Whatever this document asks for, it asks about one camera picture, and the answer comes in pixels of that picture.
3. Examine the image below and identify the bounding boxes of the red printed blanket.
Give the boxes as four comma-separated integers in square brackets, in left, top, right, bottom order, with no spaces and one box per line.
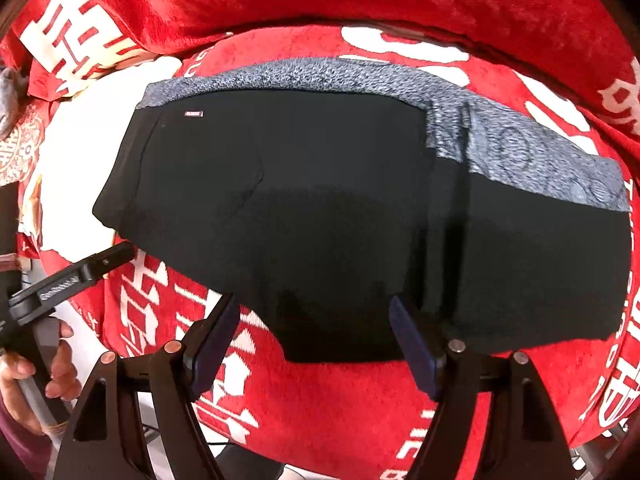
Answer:
[0,0,640,480]

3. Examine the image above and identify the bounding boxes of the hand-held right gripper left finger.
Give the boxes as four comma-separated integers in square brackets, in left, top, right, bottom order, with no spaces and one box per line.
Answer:
[52,292,242,480]

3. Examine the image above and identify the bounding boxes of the small grey cloth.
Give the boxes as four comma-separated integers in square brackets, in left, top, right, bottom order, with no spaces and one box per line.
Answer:
[0,66,26,137]

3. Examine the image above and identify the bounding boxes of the white cloth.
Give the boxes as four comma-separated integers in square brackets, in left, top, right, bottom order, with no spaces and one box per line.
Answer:
[19,54,183,257]

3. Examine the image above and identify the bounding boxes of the person's left forearm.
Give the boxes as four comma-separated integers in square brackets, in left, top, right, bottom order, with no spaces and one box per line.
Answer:
[0,399,53,480]

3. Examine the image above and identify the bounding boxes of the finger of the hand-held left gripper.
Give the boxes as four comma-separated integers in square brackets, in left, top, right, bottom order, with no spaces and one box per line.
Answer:
[9,241,136,327]

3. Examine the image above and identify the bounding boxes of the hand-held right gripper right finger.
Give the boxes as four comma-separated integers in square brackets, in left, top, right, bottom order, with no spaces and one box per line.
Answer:
[389,294,576,480]

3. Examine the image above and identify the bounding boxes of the grey patterned cloth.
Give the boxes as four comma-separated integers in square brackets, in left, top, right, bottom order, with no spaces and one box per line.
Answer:
[135,57,631,213]

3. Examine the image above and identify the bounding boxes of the red cushion with white ornament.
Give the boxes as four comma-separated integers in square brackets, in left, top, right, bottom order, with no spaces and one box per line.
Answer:
[0,104,51,187]

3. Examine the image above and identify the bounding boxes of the person's left hand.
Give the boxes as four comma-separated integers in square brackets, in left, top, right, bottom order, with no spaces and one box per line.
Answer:
[0,321,83,436]

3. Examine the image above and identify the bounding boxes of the black pants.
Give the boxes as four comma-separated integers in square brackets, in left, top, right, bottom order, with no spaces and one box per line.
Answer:
[92,87,633,365]

